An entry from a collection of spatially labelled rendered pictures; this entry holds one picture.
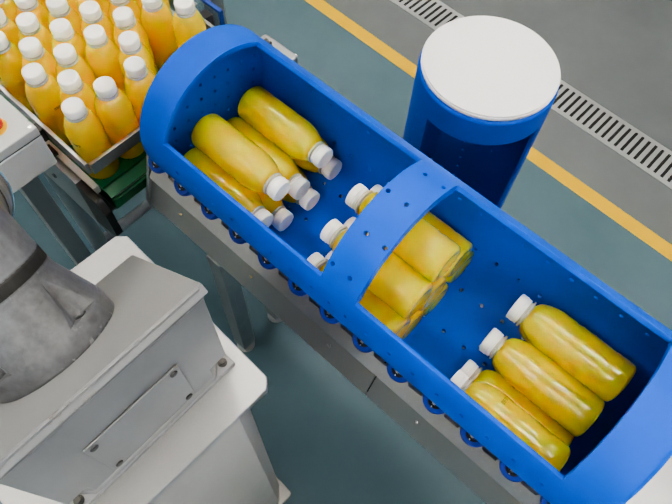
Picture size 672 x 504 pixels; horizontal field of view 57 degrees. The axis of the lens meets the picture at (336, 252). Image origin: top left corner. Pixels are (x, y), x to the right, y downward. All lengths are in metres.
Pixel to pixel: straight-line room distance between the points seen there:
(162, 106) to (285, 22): 1.93
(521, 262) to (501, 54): 0.49
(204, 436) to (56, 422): 0.25
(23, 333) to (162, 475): 0.26
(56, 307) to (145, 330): 0.10
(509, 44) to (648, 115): 1.59
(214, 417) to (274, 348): 1.25
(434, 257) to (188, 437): 0.40
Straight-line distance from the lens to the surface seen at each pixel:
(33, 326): 0.66
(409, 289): 0.89
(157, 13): 1.38
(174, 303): 0.62
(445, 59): 1.31
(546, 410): 0.96
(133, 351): 0.61
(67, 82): 1.25
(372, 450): 1.97
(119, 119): 1.25
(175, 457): 0.82
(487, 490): 1.11
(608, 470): 0.83
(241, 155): 1.00
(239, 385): 0.82
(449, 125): 1.26
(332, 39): 2.84
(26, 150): 1.19
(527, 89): 1.29
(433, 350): 1.05
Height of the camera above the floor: 1.93
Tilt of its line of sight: 62 degrees down
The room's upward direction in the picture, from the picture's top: 4 degrees clockwise
